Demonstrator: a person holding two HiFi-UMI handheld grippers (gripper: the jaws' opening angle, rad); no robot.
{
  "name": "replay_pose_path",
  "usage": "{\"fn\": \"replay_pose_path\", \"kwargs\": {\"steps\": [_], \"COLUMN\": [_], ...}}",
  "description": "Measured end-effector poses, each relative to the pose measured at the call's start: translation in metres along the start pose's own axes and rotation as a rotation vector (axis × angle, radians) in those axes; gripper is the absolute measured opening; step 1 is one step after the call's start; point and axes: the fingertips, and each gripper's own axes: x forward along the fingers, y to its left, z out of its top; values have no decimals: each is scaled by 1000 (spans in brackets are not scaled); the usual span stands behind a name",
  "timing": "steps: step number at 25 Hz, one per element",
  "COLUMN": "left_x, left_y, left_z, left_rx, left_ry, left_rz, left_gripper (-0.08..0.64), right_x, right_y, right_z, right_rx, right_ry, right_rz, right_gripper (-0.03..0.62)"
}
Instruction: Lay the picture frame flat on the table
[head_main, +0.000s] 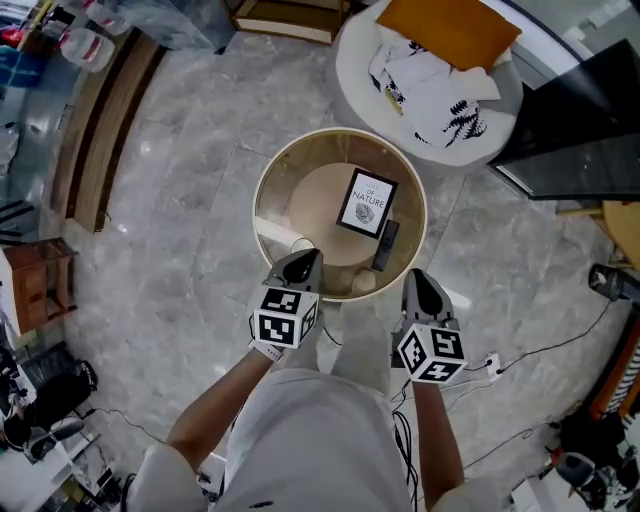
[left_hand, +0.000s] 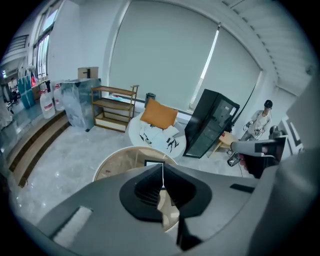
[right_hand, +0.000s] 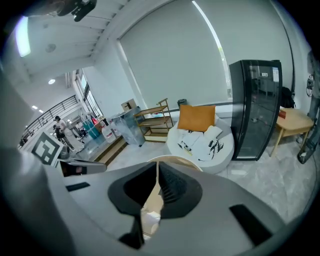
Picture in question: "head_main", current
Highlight white wrist strap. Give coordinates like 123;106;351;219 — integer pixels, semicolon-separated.
248;341;284;362

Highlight person's light trousers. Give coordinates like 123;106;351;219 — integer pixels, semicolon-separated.
299;298;392;396

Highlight orange wooden furniture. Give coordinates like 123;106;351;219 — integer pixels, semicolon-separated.
584;319;640;426

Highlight small cream cushion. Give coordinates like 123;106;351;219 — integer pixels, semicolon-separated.
447;66;502;102

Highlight black framed nature print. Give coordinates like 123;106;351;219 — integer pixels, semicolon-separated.
335;167;400;240

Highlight yellow wooden table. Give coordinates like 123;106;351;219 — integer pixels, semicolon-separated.
557;199;640;271

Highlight white black-print cushion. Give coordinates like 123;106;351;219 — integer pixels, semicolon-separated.
368;29;490;150

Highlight black glass cabinet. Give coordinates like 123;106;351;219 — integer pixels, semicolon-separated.
487;38;640;202

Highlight white round pouf chair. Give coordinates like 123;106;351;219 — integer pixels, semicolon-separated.
333;0;525;169

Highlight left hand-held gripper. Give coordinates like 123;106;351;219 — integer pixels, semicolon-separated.
251;248;326;350

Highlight person's left forearm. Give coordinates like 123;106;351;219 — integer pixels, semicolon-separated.
166;347;275;474

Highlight orange cushion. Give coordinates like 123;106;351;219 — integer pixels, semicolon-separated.
375;0;524;72

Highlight person's white shoe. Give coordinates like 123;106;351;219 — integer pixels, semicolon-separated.
351;269;377;296

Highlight person's right forearm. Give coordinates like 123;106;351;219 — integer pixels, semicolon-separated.
409;382;466;509

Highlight thin black floor cable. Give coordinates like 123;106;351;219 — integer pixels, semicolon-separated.
92;407;169;447

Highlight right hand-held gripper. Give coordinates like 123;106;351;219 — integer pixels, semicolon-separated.
391;268;470;387

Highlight person's white shirt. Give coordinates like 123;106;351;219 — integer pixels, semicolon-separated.
127;367;501;512

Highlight wooden open shelf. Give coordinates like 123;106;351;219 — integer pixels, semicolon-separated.
229;0;351;46

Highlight black remote control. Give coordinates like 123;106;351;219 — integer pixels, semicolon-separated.
371;219;401;272

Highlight wooden slatted bench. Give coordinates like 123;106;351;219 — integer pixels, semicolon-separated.
49;27;167;234

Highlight black bag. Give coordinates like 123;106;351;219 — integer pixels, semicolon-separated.
19;342;99;431

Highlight clear plastic bag red stripes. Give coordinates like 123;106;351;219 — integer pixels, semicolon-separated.
57;27;117;74

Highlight black power cable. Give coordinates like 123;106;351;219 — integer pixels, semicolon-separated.
497;299;614;374

